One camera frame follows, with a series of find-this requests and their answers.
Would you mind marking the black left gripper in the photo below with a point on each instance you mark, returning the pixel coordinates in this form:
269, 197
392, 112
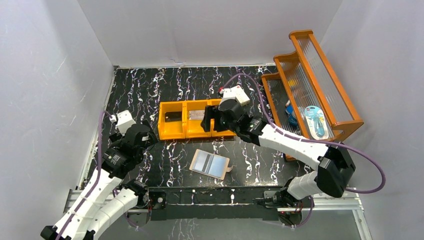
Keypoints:
145, 131

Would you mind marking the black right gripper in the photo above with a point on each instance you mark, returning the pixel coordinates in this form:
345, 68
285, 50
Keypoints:
209, 117

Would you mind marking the grey card black stripe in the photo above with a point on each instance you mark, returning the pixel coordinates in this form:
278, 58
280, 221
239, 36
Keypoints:
202, 162

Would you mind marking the beige leather card holder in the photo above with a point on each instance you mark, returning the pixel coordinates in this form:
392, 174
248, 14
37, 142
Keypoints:
219, 167

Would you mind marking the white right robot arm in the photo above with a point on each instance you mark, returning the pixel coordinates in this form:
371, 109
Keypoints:
332, 167

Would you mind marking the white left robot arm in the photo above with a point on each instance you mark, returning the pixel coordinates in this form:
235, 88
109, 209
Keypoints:
104, 198

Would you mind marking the white card stack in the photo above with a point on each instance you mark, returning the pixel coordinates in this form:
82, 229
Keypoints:
196, 115

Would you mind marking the black VIP card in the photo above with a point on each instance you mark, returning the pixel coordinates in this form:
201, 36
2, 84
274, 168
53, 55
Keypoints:
173, 116

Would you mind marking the yellow bin right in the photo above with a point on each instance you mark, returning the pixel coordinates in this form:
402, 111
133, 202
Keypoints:
214, 133

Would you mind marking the yellow bin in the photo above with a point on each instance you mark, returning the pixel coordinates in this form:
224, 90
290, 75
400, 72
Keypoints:
214, 133
193, 127
172, 130

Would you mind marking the yellow bin middle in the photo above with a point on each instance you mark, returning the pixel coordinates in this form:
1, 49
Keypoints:
193, 127

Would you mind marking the small white box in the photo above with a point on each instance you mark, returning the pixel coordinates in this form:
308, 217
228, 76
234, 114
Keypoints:
240, 95

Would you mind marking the yellow bin left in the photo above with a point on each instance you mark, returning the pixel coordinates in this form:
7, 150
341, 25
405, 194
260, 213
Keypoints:
172, 130

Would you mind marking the blue item on shelf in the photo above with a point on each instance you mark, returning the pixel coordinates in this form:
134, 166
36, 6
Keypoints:
291, 116

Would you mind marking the orange wooden display shelf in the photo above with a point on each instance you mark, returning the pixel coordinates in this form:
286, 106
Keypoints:
306, 78

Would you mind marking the blue packaged item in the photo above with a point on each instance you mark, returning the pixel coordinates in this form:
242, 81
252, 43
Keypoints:
316, 122

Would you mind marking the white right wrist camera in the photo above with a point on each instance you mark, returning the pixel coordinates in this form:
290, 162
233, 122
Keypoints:
228, 94

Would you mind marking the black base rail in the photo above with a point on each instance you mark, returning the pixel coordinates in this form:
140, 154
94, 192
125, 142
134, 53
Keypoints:
230, 202

